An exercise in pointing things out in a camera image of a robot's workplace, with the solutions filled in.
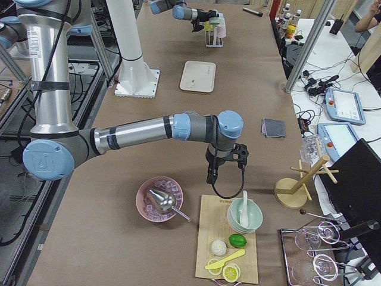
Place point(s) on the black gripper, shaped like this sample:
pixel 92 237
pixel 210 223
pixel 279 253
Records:
pixel 203 15
pixel 215 161

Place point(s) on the green cup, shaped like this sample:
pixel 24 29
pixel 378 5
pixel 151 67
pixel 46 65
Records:
pixel 213 21

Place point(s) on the cream rabbit tray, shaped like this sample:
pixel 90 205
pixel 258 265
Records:
pixel 198 76

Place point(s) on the yellow cup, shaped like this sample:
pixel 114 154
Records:
pixel 208 27

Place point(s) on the pink cup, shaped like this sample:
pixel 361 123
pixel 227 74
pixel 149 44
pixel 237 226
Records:
pixel 221 31

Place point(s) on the white cup rack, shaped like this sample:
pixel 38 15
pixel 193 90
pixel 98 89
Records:
pixel 211 39

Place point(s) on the bamboo cutting board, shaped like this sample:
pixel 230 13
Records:
pixel 213 225

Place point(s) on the metal ice scoop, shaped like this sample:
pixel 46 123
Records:
pixel 164 202

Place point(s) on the white ceramic spoon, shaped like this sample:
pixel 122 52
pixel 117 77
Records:
pixel 244 215

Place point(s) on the metal tube black cap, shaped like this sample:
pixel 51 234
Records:
pixel 251 11

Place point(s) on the green lime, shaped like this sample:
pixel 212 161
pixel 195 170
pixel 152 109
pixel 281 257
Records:
pixel 237 240

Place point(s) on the pink ice bowl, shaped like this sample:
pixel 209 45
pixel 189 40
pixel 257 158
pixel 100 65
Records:
pixel 147 209

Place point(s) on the grey folded cloth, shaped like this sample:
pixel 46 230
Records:
pixel 272 128

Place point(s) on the wooden mug tree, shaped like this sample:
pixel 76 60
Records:
pixel 293 193

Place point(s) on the yellow plastic knife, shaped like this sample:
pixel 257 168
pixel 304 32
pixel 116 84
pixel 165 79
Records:
pixel 220 263

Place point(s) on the clear plastic bag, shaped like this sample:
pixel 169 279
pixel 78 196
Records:
pixel 312 149

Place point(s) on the metal glass rack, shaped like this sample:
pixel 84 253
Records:
pixel 330 252

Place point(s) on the near teach pendant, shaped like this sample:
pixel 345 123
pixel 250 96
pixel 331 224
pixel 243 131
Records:
pixel 337 138

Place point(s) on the teach pendant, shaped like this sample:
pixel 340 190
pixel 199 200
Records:
pixel 344 106
pixel 337 138

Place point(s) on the black monitor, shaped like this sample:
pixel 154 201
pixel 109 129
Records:
pixel 357 192

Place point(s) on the far teach pendant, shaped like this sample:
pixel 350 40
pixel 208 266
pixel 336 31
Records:
pixel 344 106

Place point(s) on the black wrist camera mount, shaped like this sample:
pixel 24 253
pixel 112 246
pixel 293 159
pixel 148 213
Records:
pixel 240 155

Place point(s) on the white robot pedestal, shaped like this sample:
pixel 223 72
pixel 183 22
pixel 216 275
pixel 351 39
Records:
pixel 135 78

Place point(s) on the aluminium frame post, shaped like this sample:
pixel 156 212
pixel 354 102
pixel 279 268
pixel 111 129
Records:
pixel 309 44

